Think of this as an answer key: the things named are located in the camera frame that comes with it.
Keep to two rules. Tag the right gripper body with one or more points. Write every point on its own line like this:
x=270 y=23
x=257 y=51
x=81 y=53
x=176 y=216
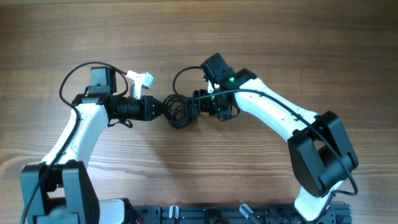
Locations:
x=202 y=102

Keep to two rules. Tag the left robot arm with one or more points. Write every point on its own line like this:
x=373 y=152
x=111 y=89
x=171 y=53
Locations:
x=58 y=189

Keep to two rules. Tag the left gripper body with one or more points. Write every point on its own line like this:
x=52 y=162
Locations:
x=143 y=107

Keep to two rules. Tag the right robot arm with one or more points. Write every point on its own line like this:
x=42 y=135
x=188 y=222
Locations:
x=321 y=153

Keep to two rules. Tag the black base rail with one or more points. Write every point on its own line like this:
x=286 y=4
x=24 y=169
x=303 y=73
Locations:
x=217 y=214

